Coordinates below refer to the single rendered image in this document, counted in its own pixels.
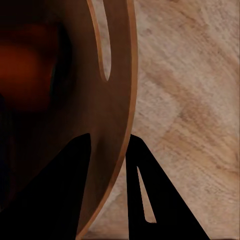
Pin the can of soda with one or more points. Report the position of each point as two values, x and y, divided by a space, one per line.
28 76
5 152
42 34

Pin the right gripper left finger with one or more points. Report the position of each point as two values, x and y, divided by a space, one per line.
49 207

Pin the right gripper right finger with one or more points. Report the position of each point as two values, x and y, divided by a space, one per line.
175 221

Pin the trash can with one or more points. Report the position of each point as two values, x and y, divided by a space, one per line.
86 102

